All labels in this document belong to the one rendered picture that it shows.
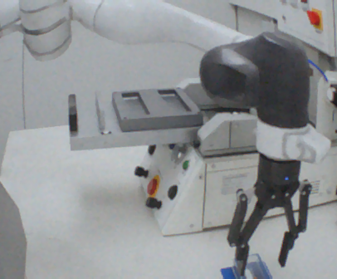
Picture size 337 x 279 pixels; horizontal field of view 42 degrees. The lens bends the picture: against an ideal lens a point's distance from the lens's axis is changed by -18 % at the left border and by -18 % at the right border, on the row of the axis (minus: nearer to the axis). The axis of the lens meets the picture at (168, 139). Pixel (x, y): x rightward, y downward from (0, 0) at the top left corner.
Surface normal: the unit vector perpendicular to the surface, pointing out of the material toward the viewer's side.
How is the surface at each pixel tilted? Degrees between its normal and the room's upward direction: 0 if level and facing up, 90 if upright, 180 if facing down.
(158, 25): 105
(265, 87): 87
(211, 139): 90
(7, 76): 90
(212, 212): 90
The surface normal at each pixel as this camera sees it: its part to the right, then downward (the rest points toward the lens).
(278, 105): -0.44, 0.55
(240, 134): 0.20, 0.36
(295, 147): -0.43, 0.35
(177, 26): 0.11, 0.56
